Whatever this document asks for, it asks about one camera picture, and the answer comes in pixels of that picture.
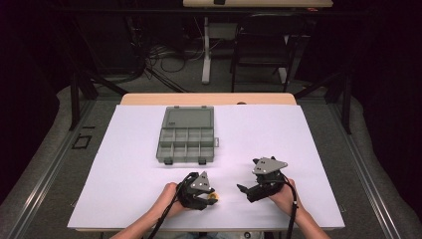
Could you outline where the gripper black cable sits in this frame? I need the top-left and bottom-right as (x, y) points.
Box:
(280, 172), (300, 239)
(154, 171), (200, 239)

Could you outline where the black chair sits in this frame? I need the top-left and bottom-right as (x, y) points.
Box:
(230, 13), (312, 94)

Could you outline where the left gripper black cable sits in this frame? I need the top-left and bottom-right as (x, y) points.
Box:
(154, 171), (200, 239)

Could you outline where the aluminium floor rail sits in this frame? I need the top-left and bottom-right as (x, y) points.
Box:
(327, 103), (402, 239)
(6, 99), (98, 239)

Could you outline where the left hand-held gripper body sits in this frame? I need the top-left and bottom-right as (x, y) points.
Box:
(176, 170), (216, 211)

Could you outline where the white table cover board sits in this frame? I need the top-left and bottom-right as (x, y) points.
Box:
(67, 104), (346, 231)

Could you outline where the black metal stand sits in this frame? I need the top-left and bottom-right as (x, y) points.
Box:
(68, 64), (128, 131)
(293, 71), (352, 135)

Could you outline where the bundle of floor cables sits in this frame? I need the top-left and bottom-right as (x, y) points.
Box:
(142, 41), (207, 94)

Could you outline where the person's right hand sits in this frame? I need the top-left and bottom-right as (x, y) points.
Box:
(268, 178), (302, 217)

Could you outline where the person's left hand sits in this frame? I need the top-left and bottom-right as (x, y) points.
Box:
(150, 181), (187, 220)

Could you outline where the person's clothing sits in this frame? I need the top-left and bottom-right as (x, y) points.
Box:
(172, 231), (267, 239)

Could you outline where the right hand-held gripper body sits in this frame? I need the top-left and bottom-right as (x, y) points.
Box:
(247, 155), (289, 204)

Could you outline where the grey transparent plastic organizer box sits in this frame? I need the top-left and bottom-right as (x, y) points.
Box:
(155, 105), (221, 166)

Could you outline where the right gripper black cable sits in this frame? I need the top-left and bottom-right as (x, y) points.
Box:
(280, 172), (300, 239)

